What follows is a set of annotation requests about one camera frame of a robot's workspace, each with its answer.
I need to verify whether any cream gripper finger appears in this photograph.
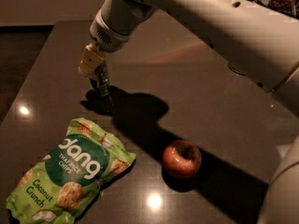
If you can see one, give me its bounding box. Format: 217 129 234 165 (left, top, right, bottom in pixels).
78 43 105 77

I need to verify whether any silver redbull can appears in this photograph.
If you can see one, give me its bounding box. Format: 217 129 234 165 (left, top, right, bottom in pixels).
89 62 110 97

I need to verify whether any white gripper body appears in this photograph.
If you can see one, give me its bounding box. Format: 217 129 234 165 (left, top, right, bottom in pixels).
90 10 129 53

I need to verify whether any green rice chips bag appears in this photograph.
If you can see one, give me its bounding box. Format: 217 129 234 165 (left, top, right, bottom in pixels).
7 118 135 224

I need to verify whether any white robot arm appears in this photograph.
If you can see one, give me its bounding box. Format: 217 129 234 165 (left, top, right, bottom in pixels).
90 0 299 116

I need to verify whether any dark jar of snacks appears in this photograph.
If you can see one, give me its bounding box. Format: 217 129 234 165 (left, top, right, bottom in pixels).
268 0 299 18

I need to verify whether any red apple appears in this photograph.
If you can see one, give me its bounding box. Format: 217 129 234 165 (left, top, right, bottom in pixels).
163 140 202 179

